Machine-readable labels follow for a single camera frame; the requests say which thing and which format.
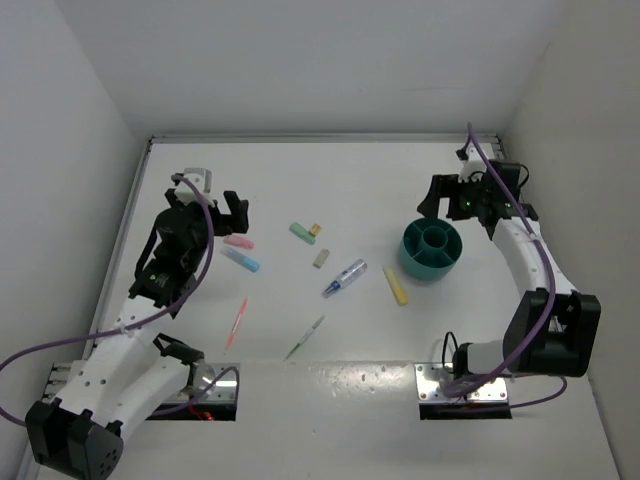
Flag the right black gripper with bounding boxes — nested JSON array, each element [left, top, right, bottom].
[[417, 173, 490, 222]]

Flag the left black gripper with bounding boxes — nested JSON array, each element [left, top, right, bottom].
[[165, 188, 246, 271]]

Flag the blue highlighter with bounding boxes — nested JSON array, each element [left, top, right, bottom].
[[220, 247, 260, 273]]

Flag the blue correction tape pen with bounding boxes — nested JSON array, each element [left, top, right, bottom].
[[323, 259, 367, 298]]

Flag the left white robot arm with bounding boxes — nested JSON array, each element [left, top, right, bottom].
[[25, 185, 249, 479]]

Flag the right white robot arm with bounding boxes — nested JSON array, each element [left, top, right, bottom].
[[417, 161, 601, 378]]

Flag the pink highlighter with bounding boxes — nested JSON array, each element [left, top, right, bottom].
[[223, 235, 255, 250]]

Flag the teal round divided container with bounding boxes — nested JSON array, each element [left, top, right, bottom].
[[398, 218, 463, 282]]

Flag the green highlighter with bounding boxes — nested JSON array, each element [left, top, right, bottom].
[[289, 222, 316, 245]]

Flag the yellow highlighter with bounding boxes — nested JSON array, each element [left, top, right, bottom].
[[383, 268, 409, 306]]

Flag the beige eraser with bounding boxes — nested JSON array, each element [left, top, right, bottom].
[[312, 249, 330, 269]]

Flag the pink pen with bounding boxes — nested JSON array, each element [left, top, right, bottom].
[[225, 297, 249, 352]]

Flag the green pen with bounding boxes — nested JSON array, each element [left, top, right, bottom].
[[283, 315, 326, 361]]

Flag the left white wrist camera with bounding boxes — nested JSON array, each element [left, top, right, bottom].
[[175, 168, 212, 205]]

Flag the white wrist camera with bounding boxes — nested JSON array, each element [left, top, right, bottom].
[[175, 168, 212, 205], [456, 145, 486, 182]]

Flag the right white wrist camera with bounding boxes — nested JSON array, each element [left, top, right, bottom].
[[456, 145, 486, 182]]

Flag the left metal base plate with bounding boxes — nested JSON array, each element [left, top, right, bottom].
[[161, 363, 240, 408]]

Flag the metal base plate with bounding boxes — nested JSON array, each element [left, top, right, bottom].
[[414, 362, 509, 405], [161, 363, 240, 408]]

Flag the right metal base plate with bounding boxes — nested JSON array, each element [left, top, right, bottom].
[[414, 362, 509, 405]]

